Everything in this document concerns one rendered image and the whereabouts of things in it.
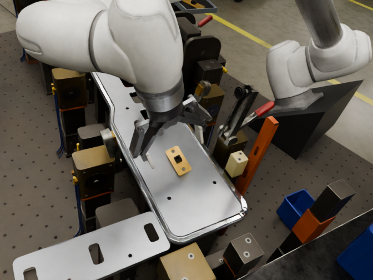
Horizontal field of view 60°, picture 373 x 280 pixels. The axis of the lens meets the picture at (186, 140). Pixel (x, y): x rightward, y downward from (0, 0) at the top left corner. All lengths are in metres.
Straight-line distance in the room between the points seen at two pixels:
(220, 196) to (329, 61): 0.73
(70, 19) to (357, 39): 1.06
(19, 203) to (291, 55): 1.12
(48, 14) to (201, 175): 0.50
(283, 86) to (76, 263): 1.04
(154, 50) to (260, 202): 0.86
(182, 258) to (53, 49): 0.43
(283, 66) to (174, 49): 0.93
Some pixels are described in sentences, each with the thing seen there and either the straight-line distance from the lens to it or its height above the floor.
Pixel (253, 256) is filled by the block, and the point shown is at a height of 1.08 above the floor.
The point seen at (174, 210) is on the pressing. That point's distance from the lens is 0.76.
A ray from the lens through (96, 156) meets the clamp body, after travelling 0.79.
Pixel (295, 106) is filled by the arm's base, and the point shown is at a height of 0.88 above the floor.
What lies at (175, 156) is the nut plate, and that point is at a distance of 0.83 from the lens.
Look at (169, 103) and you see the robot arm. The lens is 0.58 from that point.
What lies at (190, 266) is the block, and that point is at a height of 1.06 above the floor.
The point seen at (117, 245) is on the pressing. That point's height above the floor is 1.00.
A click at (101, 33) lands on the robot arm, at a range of 0.52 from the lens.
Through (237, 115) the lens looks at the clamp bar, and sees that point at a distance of 0.83.
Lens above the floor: 1.63
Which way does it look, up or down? 44 degrees down
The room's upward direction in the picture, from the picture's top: 13 degrees clockwise
